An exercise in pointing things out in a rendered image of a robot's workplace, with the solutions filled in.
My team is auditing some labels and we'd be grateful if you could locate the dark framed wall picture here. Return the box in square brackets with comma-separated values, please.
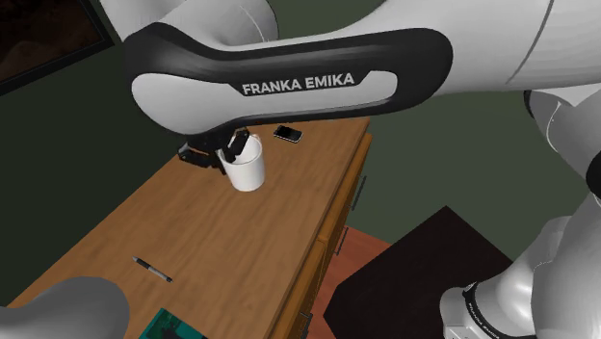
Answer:
[0, 0, 117, 98]

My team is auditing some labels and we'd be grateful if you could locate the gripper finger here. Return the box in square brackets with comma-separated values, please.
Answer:
[177, 143, 227, 176]
[225, 128, 251, 165]

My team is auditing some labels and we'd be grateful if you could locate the green book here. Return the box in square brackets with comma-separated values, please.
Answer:
[138, 307, 209, 339]

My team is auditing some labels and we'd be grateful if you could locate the black smartphone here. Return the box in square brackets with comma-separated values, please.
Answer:
[273, 123, 304, 144]

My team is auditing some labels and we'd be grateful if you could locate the black robot stand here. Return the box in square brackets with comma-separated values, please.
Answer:
[322, 204, 514, 339]

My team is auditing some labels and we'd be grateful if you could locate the grey rounded object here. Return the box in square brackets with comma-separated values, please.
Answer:
[0, 275, 131, 339]

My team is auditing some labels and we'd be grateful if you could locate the black and grey pen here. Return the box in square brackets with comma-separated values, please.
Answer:
[131, 255, 174, 284]

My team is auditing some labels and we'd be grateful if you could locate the wooden chest of drawers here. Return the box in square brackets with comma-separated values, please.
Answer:
[6, 116, 375, 339]

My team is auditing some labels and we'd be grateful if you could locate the white mug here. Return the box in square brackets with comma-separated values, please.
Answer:
[216, 133, 267, 194]

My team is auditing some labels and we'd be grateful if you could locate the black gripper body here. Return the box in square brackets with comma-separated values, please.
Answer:
[186, 125, 248, 154]

